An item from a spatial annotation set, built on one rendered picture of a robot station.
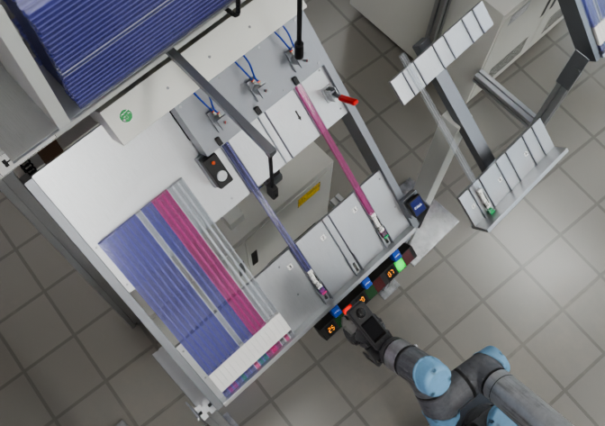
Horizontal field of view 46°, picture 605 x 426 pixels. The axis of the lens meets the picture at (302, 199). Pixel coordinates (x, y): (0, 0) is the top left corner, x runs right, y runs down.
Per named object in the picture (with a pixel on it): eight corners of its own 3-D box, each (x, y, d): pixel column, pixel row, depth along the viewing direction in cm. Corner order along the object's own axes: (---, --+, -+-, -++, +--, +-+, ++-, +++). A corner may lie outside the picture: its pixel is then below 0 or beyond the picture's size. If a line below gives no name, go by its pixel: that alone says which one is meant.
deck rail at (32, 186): (214, 394, 178) (224, 405, 173) (208, 399, 177) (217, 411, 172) (26, 172, 145) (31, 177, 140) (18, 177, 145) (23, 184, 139)
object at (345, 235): (404, 222, 193) (411, 225, 190) (215, 395, 175) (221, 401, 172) (374, 167, 184) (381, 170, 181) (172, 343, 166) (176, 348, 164)
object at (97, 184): (337, 110, 178) (348, 113, 173) (123, 286, 160) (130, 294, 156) (271, -8, 163) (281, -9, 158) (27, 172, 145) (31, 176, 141)
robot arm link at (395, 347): (388, 361, 158) (413, 336, 160) (376, 353, 162) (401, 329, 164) (402, 383, 161) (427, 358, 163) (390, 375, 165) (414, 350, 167)
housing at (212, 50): (277, 7, 166) (308, 6, 154) (105, 136, 152) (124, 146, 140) (259, -23, 162) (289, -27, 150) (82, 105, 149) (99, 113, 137)
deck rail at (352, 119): (405, 219, 196) (419, 224, 191) (400, 223, 195) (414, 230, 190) (277, -13, 163) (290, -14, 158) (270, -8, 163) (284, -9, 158)
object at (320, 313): (400, 224, 196) (417, 231, 189) (214, 394, 178) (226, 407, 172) (398, 221, 195) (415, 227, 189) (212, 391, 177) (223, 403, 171)
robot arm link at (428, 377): (432, 409, 152) (419, 380, 148) (401, 386, 161) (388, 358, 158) (459, 385, 154) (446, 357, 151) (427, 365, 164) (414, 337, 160)
